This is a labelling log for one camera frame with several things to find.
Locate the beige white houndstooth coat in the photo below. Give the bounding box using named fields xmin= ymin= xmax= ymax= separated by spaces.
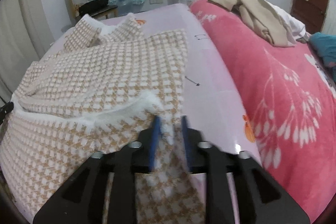
xmin=1 ymin=14 xmax=204 ymax=223

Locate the pink bed sheet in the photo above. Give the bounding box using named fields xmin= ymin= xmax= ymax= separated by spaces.
xmin=39 ymin=3 xmax=263 ymax=224

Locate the pink floral blanket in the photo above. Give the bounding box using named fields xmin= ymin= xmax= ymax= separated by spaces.
xmin=190 ymin=0 xmax=335 ymax=221

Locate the black item on chair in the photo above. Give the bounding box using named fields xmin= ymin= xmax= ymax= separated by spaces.
xmin=79 ymin=0 xmax=109 ymax=16

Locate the wooden chair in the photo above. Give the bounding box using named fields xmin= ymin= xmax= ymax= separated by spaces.
xmin=65 ymin=0 xmax=120 ymax=22

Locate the teal blue garment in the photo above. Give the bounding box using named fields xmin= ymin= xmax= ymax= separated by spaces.
xmin=309 ymin=32 xmax=336 ymax=81

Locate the white garment on bed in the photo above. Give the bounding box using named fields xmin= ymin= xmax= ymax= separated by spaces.
xmin=264 ymin=0 xmax=310 ymax=44

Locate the beige garment on bed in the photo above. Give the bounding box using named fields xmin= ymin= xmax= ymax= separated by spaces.
xmin=208 ymin=0 xmax=295 ymax=48

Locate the wall power socket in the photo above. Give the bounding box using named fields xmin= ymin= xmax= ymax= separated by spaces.
xmin=149 ymin=0 xmax=164 ymax=5

